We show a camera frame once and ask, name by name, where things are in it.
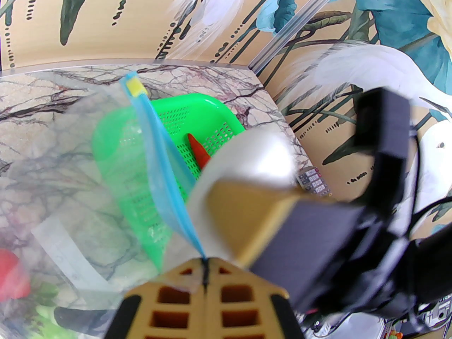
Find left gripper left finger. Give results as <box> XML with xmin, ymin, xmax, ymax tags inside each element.
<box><xmin>103</xmin><ymin>258</ymin><xmax>207</xmax><ymax>339</ymax></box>

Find long red chili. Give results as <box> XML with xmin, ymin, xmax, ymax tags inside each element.
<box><xmin>187</xmin><ymin>133</ymin><xmax>212</xmax><ymax>171</ymax></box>

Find calculator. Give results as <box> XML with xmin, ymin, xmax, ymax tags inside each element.
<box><xmin>297</xmin><ymin>166</ymin><xmax>333</xmax><ymax>197</ymax></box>

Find green pepper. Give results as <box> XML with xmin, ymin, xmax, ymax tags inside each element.
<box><xmin>34</xmin><ymin>282</ymin><xmax>60</xmax><ymax>304</ymax></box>

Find green plastic basket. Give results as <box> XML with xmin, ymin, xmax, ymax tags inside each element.
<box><xmin>92</xmin><ymin>93</ymin><xmax>246</xmax><ymax>272</ymax></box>

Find clear zip-top bag blue zipper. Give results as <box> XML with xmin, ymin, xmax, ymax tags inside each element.
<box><xmin>0</xmin><ymin>71</ymin><xmax>209</xmax><ymax>339</ymax></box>

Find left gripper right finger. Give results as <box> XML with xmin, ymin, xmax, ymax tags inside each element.
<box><xmin>207</xmin><ymin>258</ymin><xmax>305</xmax><ymax>339</ymax></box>

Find aluminium frame post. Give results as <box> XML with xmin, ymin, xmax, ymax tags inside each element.
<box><xmin>248</xmin><ymin>0</ymin><xmax>354</xmax><ymax>77</ymax></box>

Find dark eggplant green stem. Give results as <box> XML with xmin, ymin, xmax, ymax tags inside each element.
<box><xmin>34</xmin><ymin>304</ymin><xmax>119</xmax><ymax>337</ymax></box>

